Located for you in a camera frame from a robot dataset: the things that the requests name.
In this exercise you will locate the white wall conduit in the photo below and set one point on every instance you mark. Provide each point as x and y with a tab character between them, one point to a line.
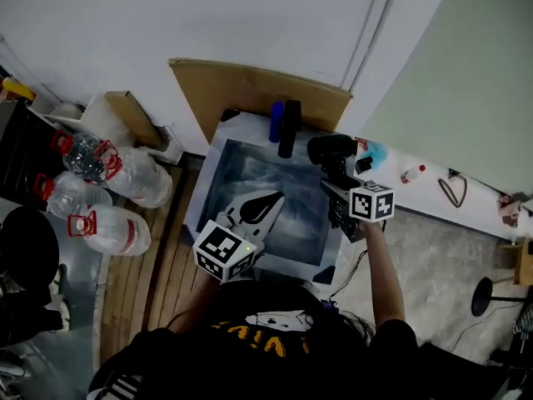
370	27

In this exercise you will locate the teal cloth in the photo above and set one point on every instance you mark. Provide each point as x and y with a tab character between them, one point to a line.
379	152

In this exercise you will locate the pink box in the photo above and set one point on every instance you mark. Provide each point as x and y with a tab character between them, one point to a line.
510	211

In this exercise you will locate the small bottle with red cap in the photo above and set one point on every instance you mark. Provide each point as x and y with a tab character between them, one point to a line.
412	174

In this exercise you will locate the black standing fan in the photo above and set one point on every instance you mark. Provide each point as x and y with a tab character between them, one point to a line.
481	297

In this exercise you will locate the long cardboard box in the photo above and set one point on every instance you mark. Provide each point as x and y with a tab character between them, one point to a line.
133	117

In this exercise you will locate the wooden stool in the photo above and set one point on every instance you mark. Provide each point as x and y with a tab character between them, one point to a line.
524	261

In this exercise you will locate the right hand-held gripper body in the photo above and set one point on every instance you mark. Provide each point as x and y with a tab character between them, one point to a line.
371	202

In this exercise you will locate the blue bottle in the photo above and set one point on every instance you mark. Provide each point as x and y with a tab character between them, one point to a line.
276	121

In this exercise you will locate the person's black printed t-shirt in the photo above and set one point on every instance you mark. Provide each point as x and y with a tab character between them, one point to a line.
266	369

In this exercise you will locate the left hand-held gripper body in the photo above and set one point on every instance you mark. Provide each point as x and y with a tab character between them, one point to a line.
220	250

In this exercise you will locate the white plastic container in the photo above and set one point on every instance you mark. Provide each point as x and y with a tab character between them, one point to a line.
68	111

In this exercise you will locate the black bottle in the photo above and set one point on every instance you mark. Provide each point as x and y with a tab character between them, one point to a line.
289	127

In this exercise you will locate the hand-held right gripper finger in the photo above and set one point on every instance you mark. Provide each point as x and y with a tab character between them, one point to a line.
336	188

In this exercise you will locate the yellow object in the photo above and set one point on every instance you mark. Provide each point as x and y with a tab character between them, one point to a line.
17	88

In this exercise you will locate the striped cloth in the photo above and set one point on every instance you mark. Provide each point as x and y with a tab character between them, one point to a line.
522	322

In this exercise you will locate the black cabinet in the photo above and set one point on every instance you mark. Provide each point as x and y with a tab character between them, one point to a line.
25	152

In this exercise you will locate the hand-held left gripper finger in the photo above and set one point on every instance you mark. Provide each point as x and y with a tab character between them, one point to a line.
235	206
266	223

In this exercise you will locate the wooden slatted platform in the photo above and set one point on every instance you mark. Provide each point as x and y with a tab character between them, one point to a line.
137	273

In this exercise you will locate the small red object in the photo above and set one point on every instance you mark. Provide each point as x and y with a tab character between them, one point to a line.
361	143

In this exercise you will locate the white ledge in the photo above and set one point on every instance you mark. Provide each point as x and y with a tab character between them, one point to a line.
479	206

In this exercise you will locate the brown cardboard sheet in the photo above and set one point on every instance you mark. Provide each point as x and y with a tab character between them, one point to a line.
233	88

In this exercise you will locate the person's right forearm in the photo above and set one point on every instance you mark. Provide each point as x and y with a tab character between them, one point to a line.
385	277

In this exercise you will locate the crumpled clear water jug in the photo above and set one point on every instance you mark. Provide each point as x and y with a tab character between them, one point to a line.
83	158

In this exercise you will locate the small black object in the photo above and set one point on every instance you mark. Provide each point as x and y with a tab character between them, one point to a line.
364	165

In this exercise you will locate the black round stool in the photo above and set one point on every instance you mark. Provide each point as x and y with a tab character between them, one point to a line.
27	248

